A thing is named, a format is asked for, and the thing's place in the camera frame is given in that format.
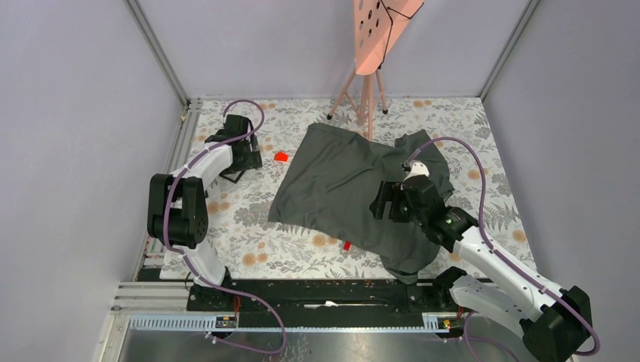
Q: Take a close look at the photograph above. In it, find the purple cable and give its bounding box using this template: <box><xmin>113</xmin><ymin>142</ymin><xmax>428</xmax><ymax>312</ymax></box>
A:
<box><xmin>161</xmin><ymin>99</ymin><xmax>288</xmax><ymax>357</ymax></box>
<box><xmin>402</xmin><ymin>137</ymin><xmax>602</xmax><ymax>362</ymax></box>

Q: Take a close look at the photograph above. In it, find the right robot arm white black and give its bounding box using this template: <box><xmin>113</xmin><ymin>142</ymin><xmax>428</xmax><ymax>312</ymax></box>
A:
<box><xmin>370</xmin><ymin>175</ymin><xmax>594</xmax><ymax>361</ymax></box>

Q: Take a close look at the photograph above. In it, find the dark grey t-shirt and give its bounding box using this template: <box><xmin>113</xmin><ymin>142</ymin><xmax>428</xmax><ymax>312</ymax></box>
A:
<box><xmin>268</xmin><ymin>123</ymin><xmax>440</xmax><ymax>284</ymax></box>

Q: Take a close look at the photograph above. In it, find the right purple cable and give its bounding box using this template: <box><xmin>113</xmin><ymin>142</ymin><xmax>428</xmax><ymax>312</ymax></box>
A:
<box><xmin>402</xmin><ymin>137</ymin><xmax>602</xmax><ymax>362</ymax></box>

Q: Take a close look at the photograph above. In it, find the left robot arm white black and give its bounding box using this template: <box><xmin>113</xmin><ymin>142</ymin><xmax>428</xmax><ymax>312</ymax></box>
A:
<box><xmin>146</xmin><ymin>115</ymin><xmax>263</xmax><ymax>310</ymax></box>

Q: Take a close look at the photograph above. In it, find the black frame display box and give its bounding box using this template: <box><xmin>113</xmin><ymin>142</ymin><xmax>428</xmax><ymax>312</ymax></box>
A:
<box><xmin>220</xmin><ymin>168</ymin><xmax>246</xmax><ymax>184</ymax></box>

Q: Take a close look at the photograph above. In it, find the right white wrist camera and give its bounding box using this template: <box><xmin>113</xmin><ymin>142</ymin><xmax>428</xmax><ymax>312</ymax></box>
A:
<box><xmin>402</xmin><ymin>160</ymin><xmax>429</xmax><ymax>181</ymax></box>

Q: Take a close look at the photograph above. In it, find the pink music stand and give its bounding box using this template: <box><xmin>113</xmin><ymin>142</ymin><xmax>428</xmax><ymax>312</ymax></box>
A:
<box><xmin>326</xmin><ymin>0</ymin><xmax>424</xmax><ymax>141</ymax></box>

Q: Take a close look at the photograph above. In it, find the red house-shaped toy block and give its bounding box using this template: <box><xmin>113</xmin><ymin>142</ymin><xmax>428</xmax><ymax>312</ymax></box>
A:
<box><xmin>274</xmin><ymin>152</ymin><xmax>289</xmax><ymax>163</ymax></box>

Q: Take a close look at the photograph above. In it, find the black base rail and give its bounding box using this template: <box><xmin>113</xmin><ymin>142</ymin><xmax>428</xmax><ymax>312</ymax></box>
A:
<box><xmin>186</xmin><ymin>279</ymin><xmax>464</xmax><ymax>330</ymax></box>

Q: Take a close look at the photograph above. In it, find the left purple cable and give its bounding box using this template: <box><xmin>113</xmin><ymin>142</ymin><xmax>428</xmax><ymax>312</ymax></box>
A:
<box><xmin>161</xmin><ymin>99</ymin><xmax>288</xmax><ymax>357</ymax></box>

